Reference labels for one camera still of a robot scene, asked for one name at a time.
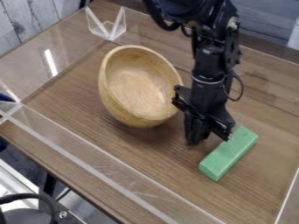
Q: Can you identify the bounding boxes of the black metal bracket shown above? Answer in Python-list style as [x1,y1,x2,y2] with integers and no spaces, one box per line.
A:
[38,194,88,224]

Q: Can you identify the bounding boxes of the black cable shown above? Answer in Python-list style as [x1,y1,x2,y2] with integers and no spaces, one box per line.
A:
[0,192,57,224]

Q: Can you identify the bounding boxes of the clear acrylic tray wall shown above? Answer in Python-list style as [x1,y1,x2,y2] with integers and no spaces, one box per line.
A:
[0,92,224,224]

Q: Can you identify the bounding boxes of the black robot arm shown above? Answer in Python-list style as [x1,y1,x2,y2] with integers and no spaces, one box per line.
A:
[142,0,241,145]

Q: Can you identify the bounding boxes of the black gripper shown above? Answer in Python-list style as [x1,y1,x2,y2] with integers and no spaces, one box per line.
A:
[172,81,235,145]

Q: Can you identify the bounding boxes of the green rectangular block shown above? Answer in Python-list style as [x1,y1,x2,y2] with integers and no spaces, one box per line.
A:
[198,126,257,182]

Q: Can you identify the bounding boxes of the clear acrylic corner bracket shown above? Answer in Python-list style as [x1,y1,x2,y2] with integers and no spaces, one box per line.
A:
[84,7,126,41]

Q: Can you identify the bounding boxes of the brown wooden bowl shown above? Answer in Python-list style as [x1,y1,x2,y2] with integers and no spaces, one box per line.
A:
[97,45,182,128]

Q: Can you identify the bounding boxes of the black table leg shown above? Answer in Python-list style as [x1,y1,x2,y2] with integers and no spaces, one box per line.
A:
[42,174,57,197]

